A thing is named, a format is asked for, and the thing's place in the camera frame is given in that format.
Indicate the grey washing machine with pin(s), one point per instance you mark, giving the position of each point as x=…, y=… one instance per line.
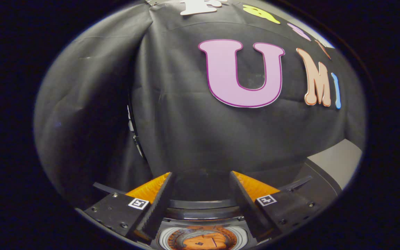
x=167, y=239

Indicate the backdrop support pole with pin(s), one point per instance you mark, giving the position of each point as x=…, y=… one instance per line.
x=137, y=146

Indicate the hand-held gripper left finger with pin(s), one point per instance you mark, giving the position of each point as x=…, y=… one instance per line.
x=156, y=208

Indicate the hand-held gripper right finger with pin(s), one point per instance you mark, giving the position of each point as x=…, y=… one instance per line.
x=247, y=208

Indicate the white cabinet with dark top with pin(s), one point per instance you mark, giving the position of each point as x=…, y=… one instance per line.
x=339, y=159

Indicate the orange polo shirt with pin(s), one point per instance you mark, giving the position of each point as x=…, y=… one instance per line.
x=205, y=241

